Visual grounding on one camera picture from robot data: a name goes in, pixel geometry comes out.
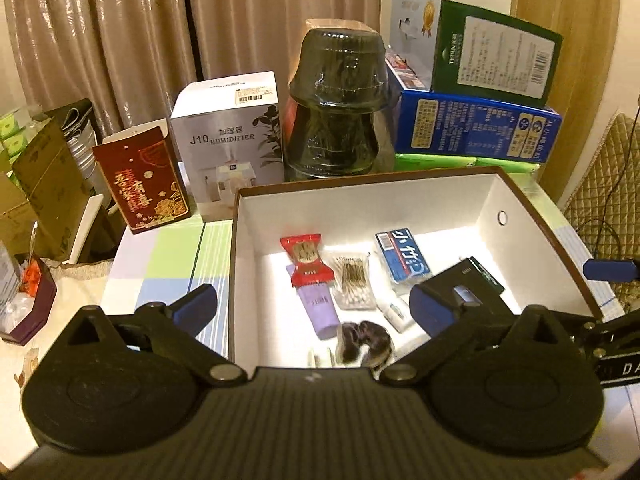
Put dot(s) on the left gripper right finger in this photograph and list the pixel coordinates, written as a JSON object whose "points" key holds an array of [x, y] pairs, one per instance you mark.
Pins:
{"points": [[434, 318]]}

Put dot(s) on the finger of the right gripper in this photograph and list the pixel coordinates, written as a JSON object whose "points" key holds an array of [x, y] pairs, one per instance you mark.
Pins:
{"points": [[611, 270]]}

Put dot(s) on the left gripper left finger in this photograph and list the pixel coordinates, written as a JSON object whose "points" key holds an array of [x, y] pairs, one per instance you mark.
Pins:
{"points": [[172, 330]]}

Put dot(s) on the black Flyco product box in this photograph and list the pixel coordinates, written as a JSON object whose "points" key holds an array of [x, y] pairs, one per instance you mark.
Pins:
{"points": [[466, 286]]}

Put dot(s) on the small white tube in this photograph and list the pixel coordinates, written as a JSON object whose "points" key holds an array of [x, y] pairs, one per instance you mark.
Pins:
{"points": [[395, 309]]}

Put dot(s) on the blue white gum box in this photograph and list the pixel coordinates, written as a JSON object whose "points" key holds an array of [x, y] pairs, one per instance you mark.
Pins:
{"points": [[401, 259]]}

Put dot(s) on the dark hair scrunchie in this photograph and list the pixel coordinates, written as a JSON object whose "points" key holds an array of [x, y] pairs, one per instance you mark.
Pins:
{"points": [[365, 343]]}

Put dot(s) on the cotton swab pack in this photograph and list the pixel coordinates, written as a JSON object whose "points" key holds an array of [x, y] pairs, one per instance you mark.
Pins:
{"points": [[351, 287]]}

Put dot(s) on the purple cream tube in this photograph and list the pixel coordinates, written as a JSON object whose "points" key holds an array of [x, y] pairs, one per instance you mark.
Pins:
{"points": [[319, 306]]}

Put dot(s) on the red snack packet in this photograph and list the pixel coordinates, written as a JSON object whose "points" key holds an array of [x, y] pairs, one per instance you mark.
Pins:
{"points": [[309, 268]]}

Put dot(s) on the white plastic clamp holder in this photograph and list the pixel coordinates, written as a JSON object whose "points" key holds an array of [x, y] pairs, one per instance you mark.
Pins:
{"points": [[321, 358]]}

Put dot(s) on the quilted beige chair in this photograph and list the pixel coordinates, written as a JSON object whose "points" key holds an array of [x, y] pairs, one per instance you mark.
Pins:
{"points": [[604, 208]]}

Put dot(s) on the large white storage box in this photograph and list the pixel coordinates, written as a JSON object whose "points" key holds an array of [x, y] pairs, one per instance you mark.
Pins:
{"points": [[407, 227]]}

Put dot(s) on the dark purple tray box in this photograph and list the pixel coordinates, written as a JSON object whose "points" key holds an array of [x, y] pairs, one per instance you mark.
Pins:
{"points": [[41, 303]]}

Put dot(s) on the green tissue pack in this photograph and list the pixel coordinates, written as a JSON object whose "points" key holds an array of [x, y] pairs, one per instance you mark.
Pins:
{"points": [[413, 162]]}

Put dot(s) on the red gold gift box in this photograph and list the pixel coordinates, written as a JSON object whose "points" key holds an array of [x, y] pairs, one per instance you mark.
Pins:
{"points": [[140, 167]]}

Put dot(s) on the blue carton box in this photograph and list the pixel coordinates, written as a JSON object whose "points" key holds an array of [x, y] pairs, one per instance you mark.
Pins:
{"points": [[427, 122]]}

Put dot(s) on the white humidifier box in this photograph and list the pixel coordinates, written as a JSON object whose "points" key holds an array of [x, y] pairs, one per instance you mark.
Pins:
{"points": [[228, 135]]}

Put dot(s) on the stacked black bowls wrapped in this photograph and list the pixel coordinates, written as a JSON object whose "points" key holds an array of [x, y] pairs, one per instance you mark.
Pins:
{"points": [[340, 83]]}

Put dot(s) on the green white product box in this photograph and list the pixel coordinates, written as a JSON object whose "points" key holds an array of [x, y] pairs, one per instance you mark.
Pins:
{"points": [[455, 48]]}

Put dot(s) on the beige curtain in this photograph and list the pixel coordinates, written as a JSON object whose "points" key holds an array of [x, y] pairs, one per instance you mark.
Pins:
{"points": [[131, 58]]}

